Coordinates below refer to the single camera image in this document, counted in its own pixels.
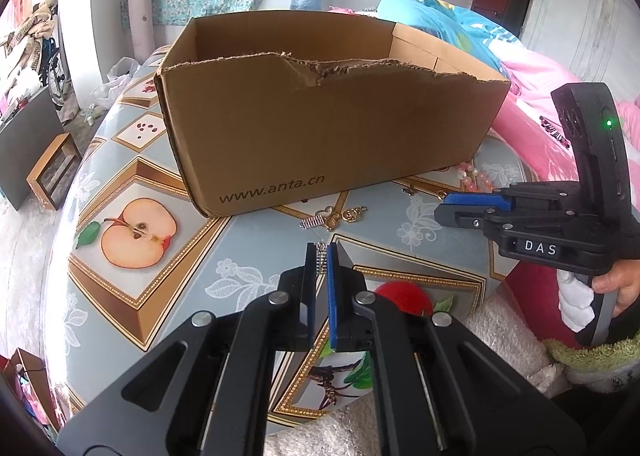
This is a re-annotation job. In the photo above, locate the brown cardboard box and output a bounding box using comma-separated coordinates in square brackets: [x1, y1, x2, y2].
[154, 10, 510, 217]

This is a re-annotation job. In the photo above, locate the rolled pink mat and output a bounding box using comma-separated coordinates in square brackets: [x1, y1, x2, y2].
[128, 0, 155, 64]

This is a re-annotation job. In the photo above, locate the wheelchair with clothes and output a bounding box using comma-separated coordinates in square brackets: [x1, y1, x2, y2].
[1, 0, 72, 110]

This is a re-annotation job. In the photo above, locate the blue pink bedding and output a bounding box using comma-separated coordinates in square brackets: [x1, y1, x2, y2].
[328, 0, 640, 187]

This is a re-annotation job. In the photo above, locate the pink bead bracelet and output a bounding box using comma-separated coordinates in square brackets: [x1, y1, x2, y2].
[456, 161, 497, 195]

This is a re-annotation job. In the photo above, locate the dark grey cabinet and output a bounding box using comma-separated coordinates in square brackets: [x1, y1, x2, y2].
[0, 87, 63, 211]

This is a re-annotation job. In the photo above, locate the fruit pattern tablecloth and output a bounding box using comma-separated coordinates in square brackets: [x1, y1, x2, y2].
[46, 48, 514, 416]

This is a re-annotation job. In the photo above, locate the white fluffy towel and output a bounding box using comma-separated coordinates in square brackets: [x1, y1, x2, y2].
[264, 286, 568, 456]

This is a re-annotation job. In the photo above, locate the gold heart key chain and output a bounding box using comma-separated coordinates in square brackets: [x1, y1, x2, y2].
[298, 204, 369, 232]

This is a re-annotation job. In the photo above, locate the small wooden frame stool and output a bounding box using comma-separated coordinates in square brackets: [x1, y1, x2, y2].
[26, 133, 81, 211]

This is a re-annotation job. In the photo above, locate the right hand white glove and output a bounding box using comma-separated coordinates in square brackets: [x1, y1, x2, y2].
[555, 259, 640, 335]

